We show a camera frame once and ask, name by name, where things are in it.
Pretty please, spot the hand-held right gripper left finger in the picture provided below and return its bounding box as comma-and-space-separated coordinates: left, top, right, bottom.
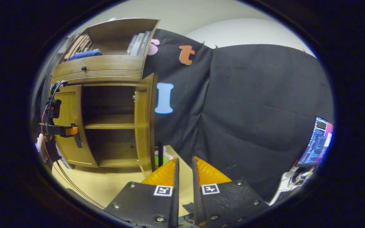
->
104, 157, 180, 228

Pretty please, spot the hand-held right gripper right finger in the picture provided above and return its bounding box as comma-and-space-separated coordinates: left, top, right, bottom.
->
191, 156, 269, 228

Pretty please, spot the wooden shoe cabinet door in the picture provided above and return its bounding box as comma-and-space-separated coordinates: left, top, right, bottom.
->
53, 85, 99, 168
134, 73, 158, 178

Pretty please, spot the wooden double-door shoe cabinet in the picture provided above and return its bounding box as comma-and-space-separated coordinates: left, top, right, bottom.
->
50, 18, 160, 178

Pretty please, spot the pink and green object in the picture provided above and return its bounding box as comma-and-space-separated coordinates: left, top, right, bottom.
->
154, 150, 176, 167

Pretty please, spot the blue fluffy towel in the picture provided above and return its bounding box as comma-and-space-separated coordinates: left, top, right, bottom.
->
69, 49, 103, 60

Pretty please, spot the wooden ribbed drawer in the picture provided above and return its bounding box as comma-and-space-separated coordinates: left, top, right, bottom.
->
51, 55, 145, 85

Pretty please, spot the black backdrop cloth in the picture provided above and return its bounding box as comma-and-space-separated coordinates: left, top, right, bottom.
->
32, 28, 334, 201

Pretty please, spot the dark blue cover book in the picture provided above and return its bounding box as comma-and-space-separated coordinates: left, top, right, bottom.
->
126, 34, 138, 55

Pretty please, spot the grey spine book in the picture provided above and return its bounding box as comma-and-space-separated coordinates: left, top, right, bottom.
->
131, 33, 145, 56

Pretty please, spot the computer monitor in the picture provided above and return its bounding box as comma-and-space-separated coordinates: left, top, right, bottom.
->
297, 116, 334, 167

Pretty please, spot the white device with cables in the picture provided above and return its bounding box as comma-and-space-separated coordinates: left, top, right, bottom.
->
270, 166, 314, 205

